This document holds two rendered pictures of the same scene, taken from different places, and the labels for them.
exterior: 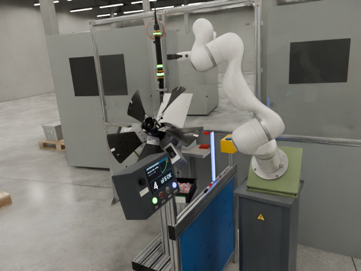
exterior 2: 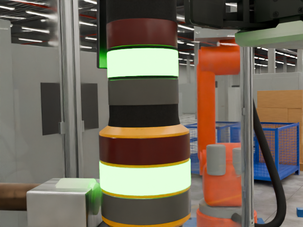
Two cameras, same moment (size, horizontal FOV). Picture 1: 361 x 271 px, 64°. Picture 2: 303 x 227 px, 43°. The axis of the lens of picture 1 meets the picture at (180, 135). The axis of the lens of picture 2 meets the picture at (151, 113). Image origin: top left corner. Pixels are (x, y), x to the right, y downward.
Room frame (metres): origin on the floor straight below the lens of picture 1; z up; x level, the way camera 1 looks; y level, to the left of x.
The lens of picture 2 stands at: (1.85, 0.28, 1.59)
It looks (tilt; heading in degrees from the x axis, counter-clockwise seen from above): 3 degrees down; 284
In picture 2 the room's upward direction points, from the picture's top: 1 degrees counter-clockwise
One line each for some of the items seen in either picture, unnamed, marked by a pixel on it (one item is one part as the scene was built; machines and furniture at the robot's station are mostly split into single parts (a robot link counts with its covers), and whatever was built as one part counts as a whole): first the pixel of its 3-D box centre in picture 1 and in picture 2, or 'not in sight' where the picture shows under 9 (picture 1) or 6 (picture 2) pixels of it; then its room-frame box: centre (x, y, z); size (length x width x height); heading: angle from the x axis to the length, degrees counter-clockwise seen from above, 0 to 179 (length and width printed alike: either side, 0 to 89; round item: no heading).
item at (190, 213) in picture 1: (209, 193); not in sight; (1.63, -0.16, 0.82); 0.90 x 0.04 x 0.08; 149
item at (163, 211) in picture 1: (165, 213); not in sight; (2.06, 0.16, 0.46); 0.09 x 0.05 x 0.91; 59
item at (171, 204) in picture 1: (171, 206); not in sight; (1.26, 0.07, 0.96); 0.03 x 0.03 x 0.20; 59
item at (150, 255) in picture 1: (174, 250); not in sight; (2.14, 0.12, 0.04); 0.62 x 0.45 x 0.08; 149
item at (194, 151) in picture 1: (190, 150); not in sight; (2.43, -0.08, 0.85); 0.36 x 0.24 x 0.03; 59
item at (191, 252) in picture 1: (211, 244); not in sight; (1.63, -0.16, 0.45); 0.82 x 0.02 x 0.66; 149
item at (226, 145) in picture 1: (231, 144); not in sight; (1.97, -0.36, 1.02); 0.16 x 0.10 x 0.11; 149
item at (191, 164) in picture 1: (193, 193); not in sight; (2.43, -0.08, 0.42); 0.04 x 0.04 x 0.83; 59
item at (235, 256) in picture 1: (234, 219); not in sight; (2.00, -0.38, 0.39); 0.04 x 0.04 x 0.78; 59
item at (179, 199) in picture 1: (180, 190); not in sight; (1.66, 0.02, 0.85); 0.22 x 0.17 x 0.07; 164
